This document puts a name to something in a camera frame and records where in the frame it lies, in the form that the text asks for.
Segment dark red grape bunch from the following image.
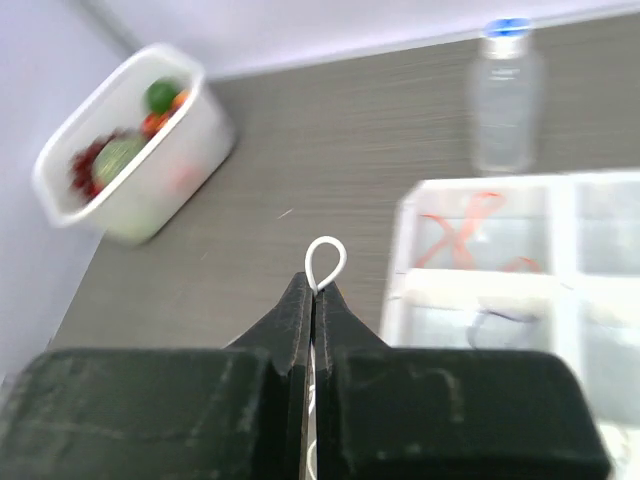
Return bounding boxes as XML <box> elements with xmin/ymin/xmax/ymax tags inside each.
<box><xmin>69</xmin><ymin>130</ymin><xmax>125</xmax><ymax>203</ymax></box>

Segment white compartment tray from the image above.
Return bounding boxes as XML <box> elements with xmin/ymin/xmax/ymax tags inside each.
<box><xmin>380</xmin><ymin>170</ymin><xmax>639</xmax><ymax>479</ymax></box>

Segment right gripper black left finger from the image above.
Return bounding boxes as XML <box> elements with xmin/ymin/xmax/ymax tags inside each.
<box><xmin>1</xmin><ymin>273</ymin><xmax>313</xmax><ymax>479</ymax></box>

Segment clear plastic water bottle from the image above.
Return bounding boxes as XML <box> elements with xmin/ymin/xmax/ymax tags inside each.
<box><xmin>470</xmin><ymin>17</ymin><xmax>542</xmax><ymax>175</ymax></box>

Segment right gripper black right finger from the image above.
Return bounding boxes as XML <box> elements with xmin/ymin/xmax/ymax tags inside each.
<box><xmin>314</xmin><ymin>285</ymin><xmax>613</xmax><ymax>479</ymax></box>

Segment white plastic fruit basket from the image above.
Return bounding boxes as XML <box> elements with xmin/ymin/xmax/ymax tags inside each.
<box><xmin>32</xmin><ymin>44</ymin><xmax>236</xmax><ymax>245</ymax></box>

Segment green lime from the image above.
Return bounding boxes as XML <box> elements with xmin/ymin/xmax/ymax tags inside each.
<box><xmin>144</xmin><ymin>78</ymin><xmax>181</xmax><ymax>114</ymax></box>

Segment green striped melon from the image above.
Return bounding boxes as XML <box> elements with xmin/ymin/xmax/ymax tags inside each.
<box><xmin>92</xmin><ymin>134</ymin><xmax>147</xmax><ymax>188</ymax></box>

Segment red yellow peaches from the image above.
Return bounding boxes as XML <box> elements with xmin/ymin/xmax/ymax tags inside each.
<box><xmin>141</xmin><ymin>90</ymin><xmax>190</xmax><ymax>139</ymax></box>

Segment orange wire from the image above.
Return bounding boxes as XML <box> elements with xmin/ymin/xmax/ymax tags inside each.
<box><xmin>415</xmin><ymin>190</ymin><xmax>543</xmax><ymax>274</ymax></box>

